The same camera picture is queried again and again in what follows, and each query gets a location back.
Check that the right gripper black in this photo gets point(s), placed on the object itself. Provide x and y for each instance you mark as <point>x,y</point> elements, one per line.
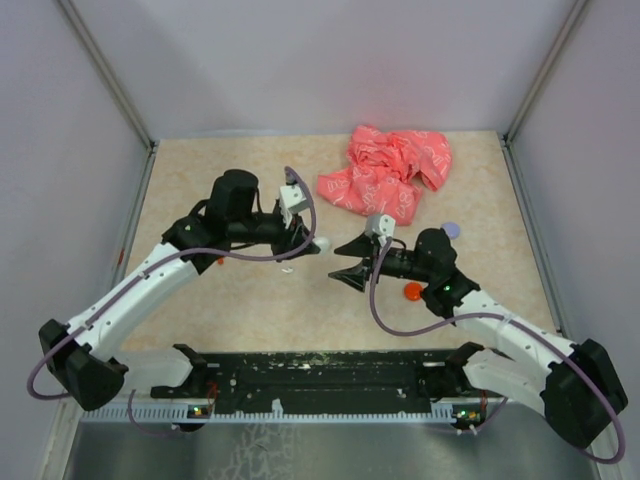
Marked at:
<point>364,245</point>

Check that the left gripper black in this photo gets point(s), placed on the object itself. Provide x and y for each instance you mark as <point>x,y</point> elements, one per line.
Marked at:
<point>292,238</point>

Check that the white earbud charging case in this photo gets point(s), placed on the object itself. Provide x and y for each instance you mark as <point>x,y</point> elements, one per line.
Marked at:
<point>322,244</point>

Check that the purple earbud charging case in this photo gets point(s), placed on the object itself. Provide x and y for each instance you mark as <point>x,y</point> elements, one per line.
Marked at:
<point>452,229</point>

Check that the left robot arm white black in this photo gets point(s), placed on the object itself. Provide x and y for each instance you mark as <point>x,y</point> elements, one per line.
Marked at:
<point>84,354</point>

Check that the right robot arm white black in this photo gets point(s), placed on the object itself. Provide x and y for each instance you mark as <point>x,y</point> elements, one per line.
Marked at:
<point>573,386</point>

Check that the orange earbud charging case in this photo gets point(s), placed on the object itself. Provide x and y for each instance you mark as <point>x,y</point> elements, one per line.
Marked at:
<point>412,291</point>

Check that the crumpled pink printed cloth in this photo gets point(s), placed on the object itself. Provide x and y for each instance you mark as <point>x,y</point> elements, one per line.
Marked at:
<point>387,172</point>

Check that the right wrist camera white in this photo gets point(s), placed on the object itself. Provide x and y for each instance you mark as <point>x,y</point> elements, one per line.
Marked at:
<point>380,228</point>

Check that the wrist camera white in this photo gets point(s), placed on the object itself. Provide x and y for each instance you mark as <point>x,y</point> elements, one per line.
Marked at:
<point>292,201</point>
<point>380,228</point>

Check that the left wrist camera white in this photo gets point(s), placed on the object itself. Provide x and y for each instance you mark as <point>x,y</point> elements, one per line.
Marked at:
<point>292,201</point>

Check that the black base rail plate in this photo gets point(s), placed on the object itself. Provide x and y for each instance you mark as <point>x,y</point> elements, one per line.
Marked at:
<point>348,382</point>

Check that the white slotted cable duct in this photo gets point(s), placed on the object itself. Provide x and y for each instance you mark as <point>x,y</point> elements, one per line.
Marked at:
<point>441,413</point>

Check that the right aluminium frame post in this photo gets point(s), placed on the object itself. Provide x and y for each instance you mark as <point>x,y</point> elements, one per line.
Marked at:
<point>567,31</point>

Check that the aluminium frame post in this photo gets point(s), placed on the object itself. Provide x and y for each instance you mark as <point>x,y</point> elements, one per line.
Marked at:
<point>567,31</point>
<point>105,72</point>

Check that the left aluminium frame post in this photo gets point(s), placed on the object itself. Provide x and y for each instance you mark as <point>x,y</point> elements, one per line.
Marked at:
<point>105,72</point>

